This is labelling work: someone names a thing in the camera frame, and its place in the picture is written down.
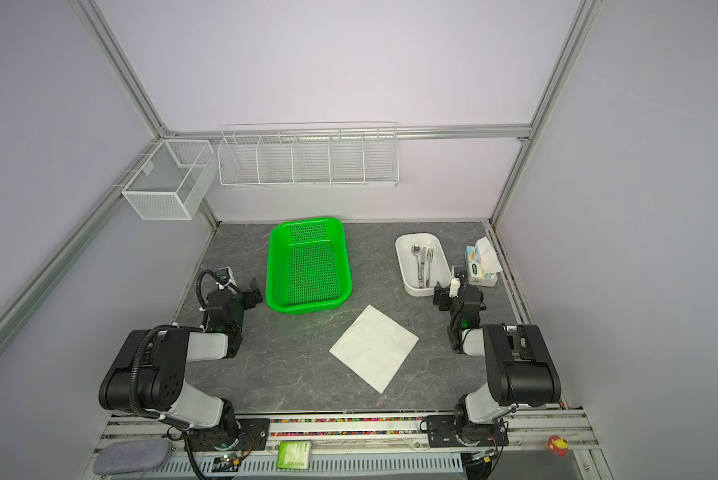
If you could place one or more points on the silver table knife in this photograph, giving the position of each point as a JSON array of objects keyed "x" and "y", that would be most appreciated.
[{"x": 424, "y": 255}]

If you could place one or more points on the long white wire shelf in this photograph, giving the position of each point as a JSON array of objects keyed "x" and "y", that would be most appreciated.
[{"x": 309, "y": 154}]

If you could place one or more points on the silver spoon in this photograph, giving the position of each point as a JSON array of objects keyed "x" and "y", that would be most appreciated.
[{"x": 418, "y": 254}]

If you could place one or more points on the tissue pack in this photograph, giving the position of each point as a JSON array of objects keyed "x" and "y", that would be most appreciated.
[{"x": 483, "y": 265}]

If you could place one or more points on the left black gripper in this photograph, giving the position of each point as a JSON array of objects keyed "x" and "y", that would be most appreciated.
[{"x": 249, "y": 295}]

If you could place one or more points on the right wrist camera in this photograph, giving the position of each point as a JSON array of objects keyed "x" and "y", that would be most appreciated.
[{"x": 459, "y": 278}]

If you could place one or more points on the red yellow toy figure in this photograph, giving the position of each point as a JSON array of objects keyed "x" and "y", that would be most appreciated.
[{"x": 557, "y": 445}]

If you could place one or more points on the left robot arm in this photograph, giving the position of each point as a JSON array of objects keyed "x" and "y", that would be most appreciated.
[{"x": 147, "y": 379}]

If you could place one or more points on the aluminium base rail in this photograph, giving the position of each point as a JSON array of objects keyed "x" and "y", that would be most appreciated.
[{"x": 526, "y": 430}]

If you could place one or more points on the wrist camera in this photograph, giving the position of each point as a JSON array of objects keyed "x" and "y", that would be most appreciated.
[
  {"x": 459, "y": 278},
  {"x": 225, "y": 277}
]

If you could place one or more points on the grey cloth pad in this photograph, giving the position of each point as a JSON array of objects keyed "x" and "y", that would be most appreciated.
[{"x": 132, "y": 457}]

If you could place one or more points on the white oval plastic tub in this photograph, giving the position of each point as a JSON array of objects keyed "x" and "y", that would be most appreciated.
[{"x": 440, "y": 271}]

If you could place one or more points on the green perforated plastic basket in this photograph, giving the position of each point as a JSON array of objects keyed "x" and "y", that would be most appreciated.
[{"x": 308, "y": 267}]

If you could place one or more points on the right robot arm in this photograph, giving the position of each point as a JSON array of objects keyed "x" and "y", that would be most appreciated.
[{"x": 519, "y": 369}]

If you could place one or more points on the white paper napkin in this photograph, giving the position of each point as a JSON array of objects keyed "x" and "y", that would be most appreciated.
[{"x": 374, "y": 347}]

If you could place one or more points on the white slotted cable duct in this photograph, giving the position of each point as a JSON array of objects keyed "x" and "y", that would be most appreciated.
[{"x": 335, "y": 466}]

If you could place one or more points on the small white mesh basket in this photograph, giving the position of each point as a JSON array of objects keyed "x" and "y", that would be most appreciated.
[{"x": 173, "y": 180}]

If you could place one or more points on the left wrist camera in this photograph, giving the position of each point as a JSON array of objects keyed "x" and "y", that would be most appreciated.
[{"x": 225, "y": 277}]

